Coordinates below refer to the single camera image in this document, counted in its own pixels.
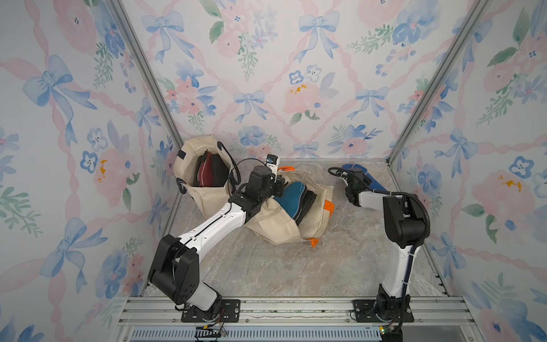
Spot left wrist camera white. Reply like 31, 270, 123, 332
265, 154, 279, 175

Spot aluminium corner post right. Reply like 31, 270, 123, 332
386, 0, 491, 167

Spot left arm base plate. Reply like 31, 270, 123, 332
181, 299, 241, 323

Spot teal paddle case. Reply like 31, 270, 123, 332
274, 182, 307, 219

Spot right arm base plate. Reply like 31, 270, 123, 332
352, 299, 415, 324

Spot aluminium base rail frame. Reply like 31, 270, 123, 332
112, 297, 485, 341

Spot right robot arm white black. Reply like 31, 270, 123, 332
337, 164, 430, 321

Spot blue paddle case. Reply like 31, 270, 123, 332
342, 163, 386, 191

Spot canvas bag orange handles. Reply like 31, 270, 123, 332
245, 167, 335, 246

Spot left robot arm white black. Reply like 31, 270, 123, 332
149, 164, 284, 317

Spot canvas bag navy handles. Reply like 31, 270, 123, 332
173, 135, 241, 218

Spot black paddle case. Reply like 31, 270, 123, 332
294, 190, 317, 226

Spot aluminium corner post left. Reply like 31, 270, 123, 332
105, 0, 183, 150

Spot red pouch in bag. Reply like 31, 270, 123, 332
194, 150, 229, 188

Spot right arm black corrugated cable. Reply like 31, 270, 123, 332
327, 166, 432, 300

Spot aluminium corner post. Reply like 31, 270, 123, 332
386, 0, 491, 167
105, 0, 183, 150

